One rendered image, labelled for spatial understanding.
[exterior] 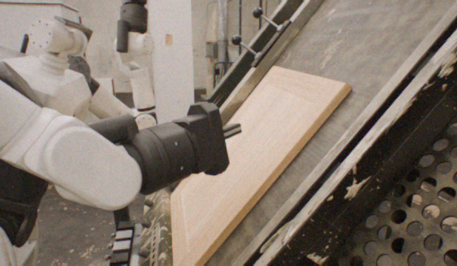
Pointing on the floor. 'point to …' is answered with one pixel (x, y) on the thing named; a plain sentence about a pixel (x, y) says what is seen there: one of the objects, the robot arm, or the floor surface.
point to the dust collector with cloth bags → (217, 55)
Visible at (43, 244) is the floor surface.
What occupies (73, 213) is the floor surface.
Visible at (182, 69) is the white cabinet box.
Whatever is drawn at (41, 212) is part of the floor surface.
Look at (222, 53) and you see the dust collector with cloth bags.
